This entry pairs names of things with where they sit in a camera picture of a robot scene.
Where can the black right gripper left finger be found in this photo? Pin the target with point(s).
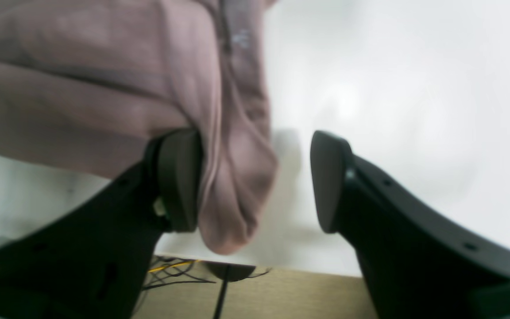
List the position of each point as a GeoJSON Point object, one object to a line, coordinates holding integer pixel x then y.
{"type": "Point", "coordinates": [91, 263]}

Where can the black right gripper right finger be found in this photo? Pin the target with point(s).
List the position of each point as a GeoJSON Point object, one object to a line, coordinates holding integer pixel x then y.
{"type": "Point", "coordinates": [416, 263]}

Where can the mauve T-shirt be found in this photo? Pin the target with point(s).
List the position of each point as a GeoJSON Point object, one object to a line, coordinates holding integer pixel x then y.
{"type": "Point", "coordinates": [86, 84]}

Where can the black round stand base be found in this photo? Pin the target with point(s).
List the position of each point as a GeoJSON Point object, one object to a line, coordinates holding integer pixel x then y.
{"type": "Point", "coordinates": [229, 271]}

